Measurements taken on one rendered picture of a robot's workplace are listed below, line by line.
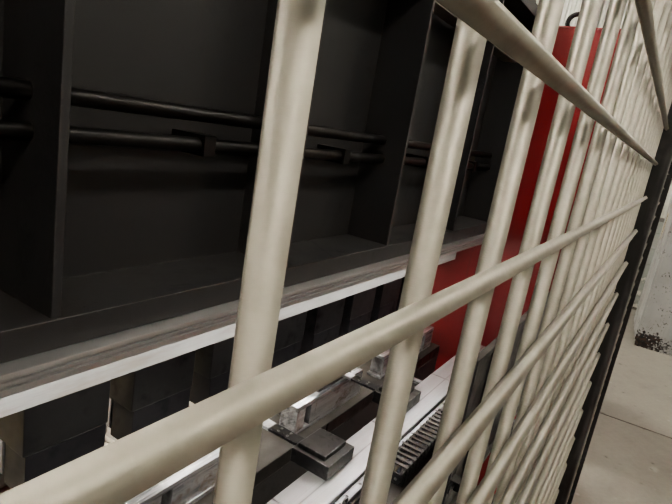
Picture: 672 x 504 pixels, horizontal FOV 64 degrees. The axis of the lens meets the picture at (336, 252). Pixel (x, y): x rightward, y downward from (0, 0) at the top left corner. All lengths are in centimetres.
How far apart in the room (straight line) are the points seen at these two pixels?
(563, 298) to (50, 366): 60
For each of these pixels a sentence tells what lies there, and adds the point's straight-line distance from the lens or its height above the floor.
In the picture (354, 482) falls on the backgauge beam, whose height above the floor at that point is 98.
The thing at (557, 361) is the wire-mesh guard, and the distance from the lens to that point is 21.
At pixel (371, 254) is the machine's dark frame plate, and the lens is 128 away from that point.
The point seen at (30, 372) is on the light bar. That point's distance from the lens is 69.
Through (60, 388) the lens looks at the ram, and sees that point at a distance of 99.
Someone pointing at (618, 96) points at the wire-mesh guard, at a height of 181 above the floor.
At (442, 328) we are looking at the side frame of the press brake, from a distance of 255.
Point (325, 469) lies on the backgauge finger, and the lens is 134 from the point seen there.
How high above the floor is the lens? 179
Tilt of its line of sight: 13 degrees down
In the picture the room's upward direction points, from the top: 10 degrees clockwise
